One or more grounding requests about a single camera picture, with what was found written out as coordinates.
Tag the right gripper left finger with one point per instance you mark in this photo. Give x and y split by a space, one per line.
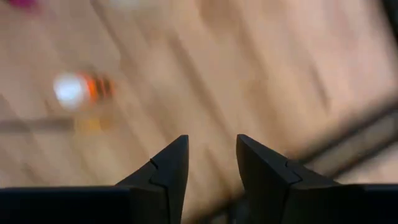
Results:
168 186

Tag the black paintbrush orange ferrule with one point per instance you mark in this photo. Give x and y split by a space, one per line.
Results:
37 124

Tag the orange paint bottle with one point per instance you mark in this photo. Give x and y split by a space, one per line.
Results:
70 90

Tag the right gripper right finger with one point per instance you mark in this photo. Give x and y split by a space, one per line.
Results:
267 193

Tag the magenta paint bottle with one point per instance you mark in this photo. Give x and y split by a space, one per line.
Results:
23 3

